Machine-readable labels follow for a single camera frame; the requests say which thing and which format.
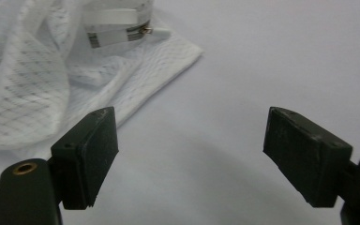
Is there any white mesh laundry bag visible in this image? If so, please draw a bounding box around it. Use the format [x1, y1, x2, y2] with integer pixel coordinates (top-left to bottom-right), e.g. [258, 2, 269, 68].
[0, 0, 204, 152]

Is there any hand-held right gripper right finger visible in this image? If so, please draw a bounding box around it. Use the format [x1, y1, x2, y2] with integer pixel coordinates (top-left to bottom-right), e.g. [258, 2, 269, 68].
[262, 106, 353, 208]

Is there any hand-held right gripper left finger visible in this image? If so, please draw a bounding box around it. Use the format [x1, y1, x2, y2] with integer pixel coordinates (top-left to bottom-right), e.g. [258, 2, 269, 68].
[50, 106, 120, 211]

